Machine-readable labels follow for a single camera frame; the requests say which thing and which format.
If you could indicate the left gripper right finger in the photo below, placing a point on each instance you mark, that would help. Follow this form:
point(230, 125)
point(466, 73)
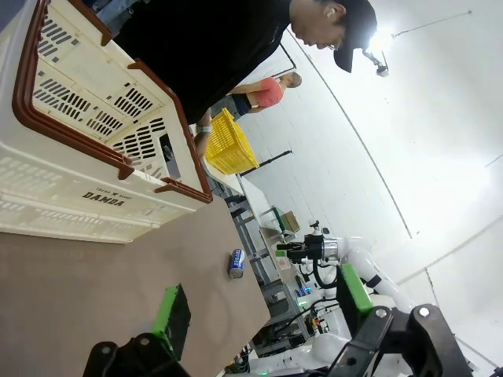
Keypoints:
point(355, 298)

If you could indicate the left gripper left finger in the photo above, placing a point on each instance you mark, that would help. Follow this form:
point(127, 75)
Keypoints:
point(177, 322)

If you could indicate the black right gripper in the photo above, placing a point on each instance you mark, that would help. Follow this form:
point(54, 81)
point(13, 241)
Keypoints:
point(314, 247)

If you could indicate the blue Pocari Sweat can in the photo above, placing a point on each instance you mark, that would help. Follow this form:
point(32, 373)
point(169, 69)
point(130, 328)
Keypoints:
point(236, 263)

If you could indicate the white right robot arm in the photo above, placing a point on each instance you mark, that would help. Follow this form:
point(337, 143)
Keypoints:
point(365, 259)

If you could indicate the person's left forearm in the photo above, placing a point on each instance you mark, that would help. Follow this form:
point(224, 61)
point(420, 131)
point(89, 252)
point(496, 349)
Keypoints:
point(205, 119)

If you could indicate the yellow plastic basket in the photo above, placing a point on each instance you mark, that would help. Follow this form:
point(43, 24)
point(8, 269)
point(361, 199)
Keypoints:
point(232, 149)

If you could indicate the person's left hand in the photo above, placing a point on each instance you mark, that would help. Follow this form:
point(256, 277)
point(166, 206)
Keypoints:
point(202, 143)

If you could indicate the small cardboard box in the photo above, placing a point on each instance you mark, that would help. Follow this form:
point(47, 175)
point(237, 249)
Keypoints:
point(291, 222)

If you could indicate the black electronics box green light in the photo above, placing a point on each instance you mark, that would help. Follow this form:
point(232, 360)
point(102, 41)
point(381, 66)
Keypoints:
point(302, 294)

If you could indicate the yellow emergency stop button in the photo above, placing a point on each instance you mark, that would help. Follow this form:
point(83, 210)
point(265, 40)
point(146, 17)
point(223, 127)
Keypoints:
point(314, 322)

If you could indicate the white side table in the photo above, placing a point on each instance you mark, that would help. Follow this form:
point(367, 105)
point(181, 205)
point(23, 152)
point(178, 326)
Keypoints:
point(255, 194)

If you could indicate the black rod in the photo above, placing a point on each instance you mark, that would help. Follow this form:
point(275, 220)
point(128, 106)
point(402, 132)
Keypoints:
point(277, 157)

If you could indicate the silver wrist watch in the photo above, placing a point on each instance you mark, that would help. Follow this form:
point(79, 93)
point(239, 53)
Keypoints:
point(204, 129)

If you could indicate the person in pink shirt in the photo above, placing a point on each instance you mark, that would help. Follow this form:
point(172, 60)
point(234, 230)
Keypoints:
point(267, 92)

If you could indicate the person in black shirt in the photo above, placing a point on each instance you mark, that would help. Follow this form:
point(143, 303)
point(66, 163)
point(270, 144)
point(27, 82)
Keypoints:
point(204, 47)

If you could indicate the white earbud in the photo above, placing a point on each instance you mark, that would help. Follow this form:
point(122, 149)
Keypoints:
point(330, 12)

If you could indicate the aluminium table frame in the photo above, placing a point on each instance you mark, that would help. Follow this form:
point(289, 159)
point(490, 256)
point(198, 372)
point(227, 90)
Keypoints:
point(243, 231)

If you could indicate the ceiling mounted camera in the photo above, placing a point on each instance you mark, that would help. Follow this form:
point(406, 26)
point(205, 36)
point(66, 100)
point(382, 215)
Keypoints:
point(380, 70)

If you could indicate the ceiling rail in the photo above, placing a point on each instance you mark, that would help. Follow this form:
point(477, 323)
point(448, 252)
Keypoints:
point(432, 23)

